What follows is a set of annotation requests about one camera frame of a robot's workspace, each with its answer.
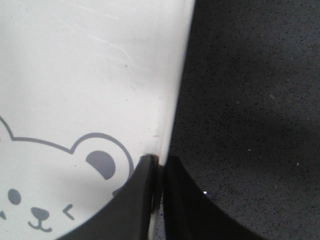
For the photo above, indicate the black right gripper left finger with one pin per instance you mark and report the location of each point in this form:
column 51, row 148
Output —
column 128, row 215

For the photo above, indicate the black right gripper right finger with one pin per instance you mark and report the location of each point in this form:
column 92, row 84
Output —
column 190, row 215

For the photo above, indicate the cream bear serving tray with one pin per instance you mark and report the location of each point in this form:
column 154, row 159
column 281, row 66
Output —
column 87, row 87

